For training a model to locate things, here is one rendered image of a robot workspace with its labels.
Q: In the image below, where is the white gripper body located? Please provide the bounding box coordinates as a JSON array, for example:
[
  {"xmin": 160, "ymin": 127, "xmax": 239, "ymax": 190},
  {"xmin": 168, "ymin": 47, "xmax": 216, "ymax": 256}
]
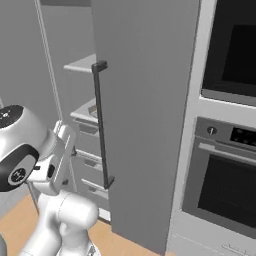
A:
[{"xmin": 49, "ymin": 121, "xmax": 78, "ymax": 196}]

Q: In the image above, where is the grey freezer drawer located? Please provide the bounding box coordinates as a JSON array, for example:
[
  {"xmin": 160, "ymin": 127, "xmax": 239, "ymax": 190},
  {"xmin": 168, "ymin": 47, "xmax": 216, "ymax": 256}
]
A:
[
  {"xmin": 74, "ymin": 178, "xmax": 112, "ymax": 222},
  {"xmin": 72, "ymin": 119, "xmax": 102, "ymax": 158},
  {"xmin": 70, "ymin": 149, "xmax": 105, "ymax": 189}
]

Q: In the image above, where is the grey freezer shelf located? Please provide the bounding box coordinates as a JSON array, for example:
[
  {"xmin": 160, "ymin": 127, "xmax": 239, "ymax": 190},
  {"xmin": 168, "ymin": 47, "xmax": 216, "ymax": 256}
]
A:
[
  {"xmin": 69, "ymin": 98, "xmax": 100, "ymax": 125},
  {"xmin": 63, "ymin": 53, "xmax": 98, "ymax": 75}
]

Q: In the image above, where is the pale food container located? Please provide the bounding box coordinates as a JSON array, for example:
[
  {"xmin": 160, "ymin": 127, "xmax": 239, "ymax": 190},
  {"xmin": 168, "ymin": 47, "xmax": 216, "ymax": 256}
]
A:
[{"xmin": 87, "ymin": 105, "xmax": 100, "ymax": 118}]

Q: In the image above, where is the grey freezer door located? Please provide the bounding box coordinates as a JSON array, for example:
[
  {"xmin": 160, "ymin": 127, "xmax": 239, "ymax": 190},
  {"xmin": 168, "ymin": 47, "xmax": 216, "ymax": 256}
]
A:
[{"xmin": 90, "ymin": 0, "xmax": 202, "ymax": 256}]

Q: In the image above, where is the grey fridge body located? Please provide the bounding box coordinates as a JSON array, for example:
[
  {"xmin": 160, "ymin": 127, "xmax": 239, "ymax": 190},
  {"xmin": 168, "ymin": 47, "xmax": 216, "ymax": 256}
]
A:
[{"xmin": 0, "ymin": 0, "xmax": 98, "ymax": 214}]

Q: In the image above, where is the white appliance cabinet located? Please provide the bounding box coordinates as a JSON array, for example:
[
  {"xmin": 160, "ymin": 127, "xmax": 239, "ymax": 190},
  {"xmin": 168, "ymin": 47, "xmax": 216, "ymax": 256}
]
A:
[{"xmin": 165, "ymin": 0, "xmax": 256, "ymax": 256}]

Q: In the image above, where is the grey built-in oven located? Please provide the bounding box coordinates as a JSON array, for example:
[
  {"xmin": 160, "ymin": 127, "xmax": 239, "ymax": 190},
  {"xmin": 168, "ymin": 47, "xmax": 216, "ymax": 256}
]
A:
[{"xmin": 181, "ymin": 116, "xmax": 256, "ymax": 240}]

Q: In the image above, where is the black microwave oven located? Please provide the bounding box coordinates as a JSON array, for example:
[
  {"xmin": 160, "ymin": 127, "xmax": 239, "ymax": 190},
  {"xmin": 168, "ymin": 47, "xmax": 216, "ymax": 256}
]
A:
[{"xmin": 200, "ymin": 0, "xmax": 256, "ymax": 108}]

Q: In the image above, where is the dark freezer door handle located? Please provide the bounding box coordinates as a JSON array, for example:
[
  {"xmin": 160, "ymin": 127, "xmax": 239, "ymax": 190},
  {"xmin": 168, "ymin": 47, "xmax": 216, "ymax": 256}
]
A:
[{"xmin": 91, "ymin": 60, "xmax": 116, "ymax": 190}]

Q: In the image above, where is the grey oven door handle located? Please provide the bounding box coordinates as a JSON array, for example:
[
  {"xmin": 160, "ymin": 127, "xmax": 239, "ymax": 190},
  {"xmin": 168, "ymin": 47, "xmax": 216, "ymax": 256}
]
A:
[{"xmin": 198, "ymin": 142, "xmax": 256, "ymax": 167}]

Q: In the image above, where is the grey cabinet drawer handle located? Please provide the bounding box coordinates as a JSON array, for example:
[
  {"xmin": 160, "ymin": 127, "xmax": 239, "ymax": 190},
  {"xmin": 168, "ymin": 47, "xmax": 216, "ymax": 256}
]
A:
[{"xmin": 221, "ymin": 244, "xmax": 256, "ymax": 256}]

